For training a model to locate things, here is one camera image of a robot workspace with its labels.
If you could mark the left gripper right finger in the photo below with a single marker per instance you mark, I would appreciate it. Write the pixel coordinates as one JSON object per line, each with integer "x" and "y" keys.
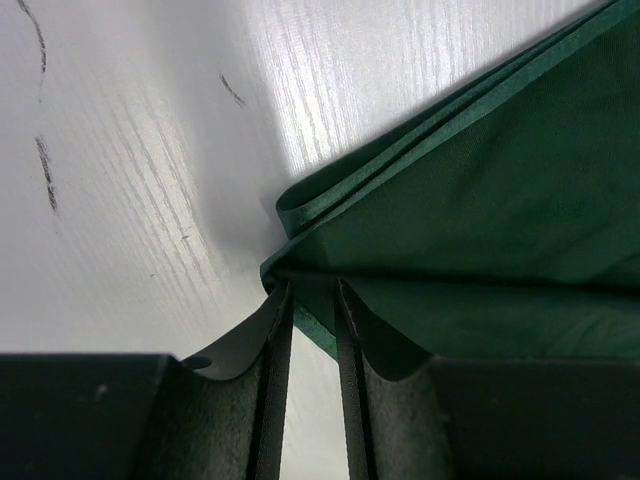
{"x": 411, "y": 414}

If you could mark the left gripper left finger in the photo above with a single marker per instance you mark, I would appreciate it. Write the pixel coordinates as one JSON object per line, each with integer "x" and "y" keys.
{"x": 218, "y": 414}

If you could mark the dark green cloth napkin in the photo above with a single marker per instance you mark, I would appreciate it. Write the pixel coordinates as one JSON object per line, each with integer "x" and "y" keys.
{"x": 501, "y": 222}

